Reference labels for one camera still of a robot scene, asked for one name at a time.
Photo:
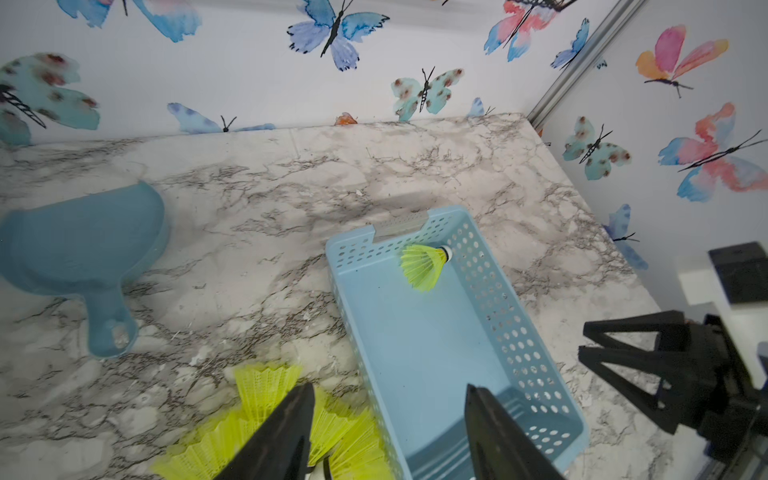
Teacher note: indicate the light blue plastic scoop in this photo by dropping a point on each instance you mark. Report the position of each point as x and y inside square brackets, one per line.
[89, 247]

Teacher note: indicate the light blue perforated storage box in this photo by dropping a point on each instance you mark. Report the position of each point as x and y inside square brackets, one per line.
[418, 351]

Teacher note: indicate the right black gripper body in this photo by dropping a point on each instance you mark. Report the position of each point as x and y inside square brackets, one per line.
[705, 386]

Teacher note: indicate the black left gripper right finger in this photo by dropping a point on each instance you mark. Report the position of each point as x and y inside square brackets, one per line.
[498, 447]

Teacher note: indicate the yellow shuttlecock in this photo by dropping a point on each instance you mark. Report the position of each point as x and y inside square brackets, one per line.
[262, 387]
[422, 265]
[344, 443]
[208, 448]

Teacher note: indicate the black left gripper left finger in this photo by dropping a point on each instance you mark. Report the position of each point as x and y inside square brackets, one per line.
[280, 447]

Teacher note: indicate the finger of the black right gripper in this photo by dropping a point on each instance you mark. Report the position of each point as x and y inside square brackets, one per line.
[630, 384]
[630, 333]

